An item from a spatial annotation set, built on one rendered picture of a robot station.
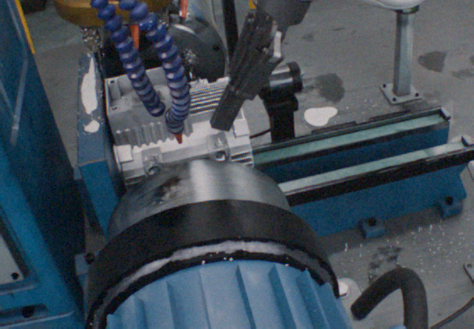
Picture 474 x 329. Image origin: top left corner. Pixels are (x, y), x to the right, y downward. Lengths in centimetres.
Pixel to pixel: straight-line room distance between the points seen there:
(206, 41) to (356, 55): 58
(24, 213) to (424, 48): 117
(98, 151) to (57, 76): 93
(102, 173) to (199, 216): 45
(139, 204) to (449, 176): 63
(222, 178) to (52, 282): 35
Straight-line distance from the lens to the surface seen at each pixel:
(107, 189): 83
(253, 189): 71
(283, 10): 78
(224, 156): 89
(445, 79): 153
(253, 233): 37
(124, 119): 88
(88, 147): 83
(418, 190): 112
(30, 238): 86
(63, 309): 98
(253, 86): 82
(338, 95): 145
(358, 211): 109
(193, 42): 112
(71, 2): 78
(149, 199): 71
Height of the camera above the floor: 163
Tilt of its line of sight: 40 degrees down
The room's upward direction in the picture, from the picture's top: 8 degrees counter-clockwise
